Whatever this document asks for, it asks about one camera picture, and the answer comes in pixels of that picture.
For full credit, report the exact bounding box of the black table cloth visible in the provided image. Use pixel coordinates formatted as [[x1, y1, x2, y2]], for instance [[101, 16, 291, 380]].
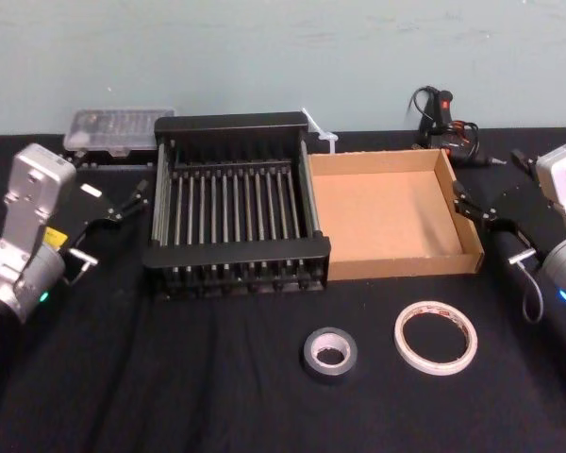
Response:
[[0, 126, 566, 453]]

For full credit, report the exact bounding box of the white tape roll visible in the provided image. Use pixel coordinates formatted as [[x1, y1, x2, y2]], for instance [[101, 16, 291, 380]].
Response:
[[394, 300, 478, 378]]

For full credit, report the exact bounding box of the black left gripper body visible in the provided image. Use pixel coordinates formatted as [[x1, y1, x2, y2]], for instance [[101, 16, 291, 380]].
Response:
[[43, 180, 120, 256]]

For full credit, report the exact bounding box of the black corded tool red switch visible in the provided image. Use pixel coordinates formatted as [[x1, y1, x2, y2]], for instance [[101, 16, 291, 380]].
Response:
[[408, 86, 506, 167]]

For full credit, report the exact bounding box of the clear plastic case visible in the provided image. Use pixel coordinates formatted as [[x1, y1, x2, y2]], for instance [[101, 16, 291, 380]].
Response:
[[63, 107, 176, 157]]

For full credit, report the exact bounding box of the silver tape roll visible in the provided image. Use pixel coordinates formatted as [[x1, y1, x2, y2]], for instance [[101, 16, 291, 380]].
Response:
[[303, 326, 358, 384]]

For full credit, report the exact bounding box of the black rack with steel bars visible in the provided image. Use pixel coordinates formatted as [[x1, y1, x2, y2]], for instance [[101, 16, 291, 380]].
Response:
[[141, 111, 332, 303]]

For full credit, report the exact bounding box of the shallow brown cardboard tray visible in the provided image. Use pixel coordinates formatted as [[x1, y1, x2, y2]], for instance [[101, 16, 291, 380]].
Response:
[[307, 146, 486, 282]]

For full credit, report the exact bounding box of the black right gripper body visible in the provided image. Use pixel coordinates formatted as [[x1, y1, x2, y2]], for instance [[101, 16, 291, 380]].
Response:
[[484, 181, 563, 265]]

